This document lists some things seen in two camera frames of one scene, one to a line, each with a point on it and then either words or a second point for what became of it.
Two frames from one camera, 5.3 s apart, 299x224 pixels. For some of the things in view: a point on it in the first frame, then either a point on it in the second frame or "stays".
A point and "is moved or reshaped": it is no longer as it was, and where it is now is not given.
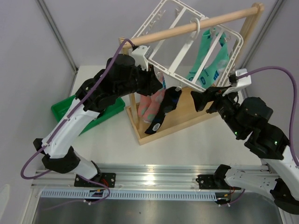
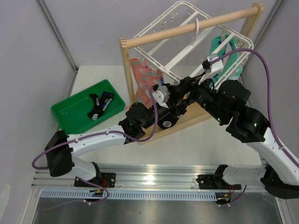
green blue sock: (195, 69) → (216, 41)
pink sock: (145, 102) is moved or reshaped
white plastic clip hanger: (184, 45) stays
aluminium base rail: (138, 177) stays
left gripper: (152, 83) → (169, 111)
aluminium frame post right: (274, 12) stays
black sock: (169, 102) is moved or reshaped
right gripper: (200, 99) → (186, 85)
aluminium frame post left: (53, 25) stays
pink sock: (156, 97) is moved or reshaped
